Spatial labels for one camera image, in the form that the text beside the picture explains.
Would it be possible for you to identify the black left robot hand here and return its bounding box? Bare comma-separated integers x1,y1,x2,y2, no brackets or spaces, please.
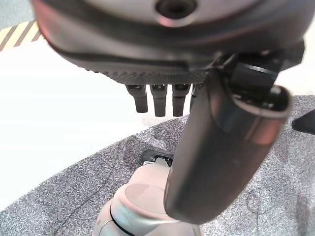
29,0,311,225

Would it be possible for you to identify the dark robot foot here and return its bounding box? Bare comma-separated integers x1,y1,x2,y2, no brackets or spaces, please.
140,149,174,168

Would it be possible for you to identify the black chair base leg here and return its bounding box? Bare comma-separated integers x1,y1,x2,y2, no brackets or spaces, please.
291,112,315,136

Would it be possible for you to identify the yellow black hazard tape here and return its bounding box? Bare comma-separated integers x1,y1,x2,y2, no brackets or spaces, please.
0,20,44,52

